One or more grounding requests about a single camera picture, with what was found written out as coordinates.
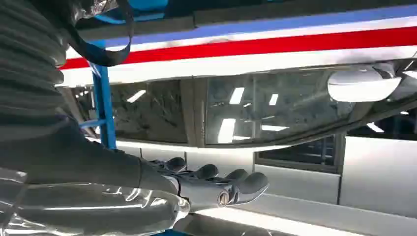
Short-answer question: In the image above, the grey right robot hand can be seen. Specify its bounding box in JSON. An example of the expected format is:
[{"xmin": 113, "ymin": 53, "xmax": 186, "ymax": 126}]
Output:
[{"xmin": 0, "ymin": 120, "xmax": 270, "ymax": 236}]

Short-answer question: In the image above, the white striped vehicle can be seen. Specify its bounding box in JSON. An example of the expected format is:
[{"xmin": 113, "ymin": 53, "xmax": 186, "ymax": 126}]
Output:
[{"xmin": 57, "ymin": 4, "xmax": 417, "ymax": 154}]

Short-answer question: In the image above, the white vehicle side mirror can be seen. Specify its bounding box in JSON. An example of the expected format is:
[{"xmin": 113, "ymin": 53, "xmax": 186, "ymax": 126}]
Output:
[{"xmin": 327, "ymin": 64, "xmax": 402, "ymax": 103}]

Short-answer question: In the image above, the blue steel frame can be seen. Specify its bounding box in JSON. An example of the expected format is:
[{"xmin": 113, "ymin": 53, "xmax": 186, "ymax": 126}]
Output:
[{"xmin": 79, "ymin": 39, "xmax": 119, "ymax": 150}]

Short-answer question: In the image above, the black cable loop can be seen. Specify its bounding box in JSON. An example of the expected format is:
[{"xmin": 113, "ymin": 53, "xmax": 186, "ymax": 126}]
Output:
[{"xmin": 63, "ymin": 0, "xmax": 135, "ymax": 68}]

